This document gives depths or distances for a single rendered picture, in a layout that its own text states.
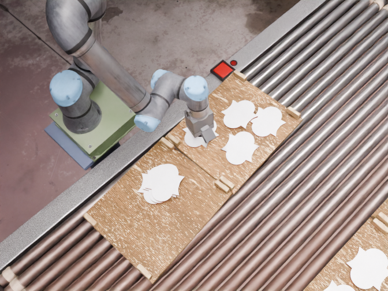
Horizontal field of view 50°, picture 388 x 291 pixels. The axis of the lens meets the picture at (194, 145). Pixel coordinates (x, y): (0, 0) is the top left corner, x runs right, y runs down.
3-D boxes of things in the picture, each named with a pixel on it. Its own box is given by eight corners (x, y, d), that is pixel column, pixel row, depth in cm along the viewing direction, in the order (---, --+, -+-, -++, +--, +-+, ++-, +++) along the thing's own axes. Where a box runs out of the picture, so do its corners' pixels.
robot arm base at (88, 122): (56, 123, 164) (47, 109, 156) (81, 95, 170) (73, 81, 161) (85, 140, 160) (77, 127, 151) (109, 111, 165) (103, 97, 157)
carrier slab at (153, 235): (83, 217, 148) (82, 215, 147) (162, 140, 161) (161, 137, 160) (153, 284, 136) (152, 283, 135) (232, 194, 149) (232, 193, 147)
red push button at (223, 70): (212, 71, 175) (212, 70, 174) (223, 63, 177) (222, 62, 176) (222, 79, 173) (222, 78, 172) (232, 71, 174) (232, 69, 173)
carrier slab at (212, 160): (164, 138, 161) (164, 137, 160) (233, 73, 173) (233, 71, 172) (233, 195, 149) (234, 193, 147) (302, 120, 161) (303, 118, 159)
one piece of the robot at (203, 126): (198, 130, 138) (201, 152, 153) (221, 117, 140) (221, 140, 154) (180, 104, 143) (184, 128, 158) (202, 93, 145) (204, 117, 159)
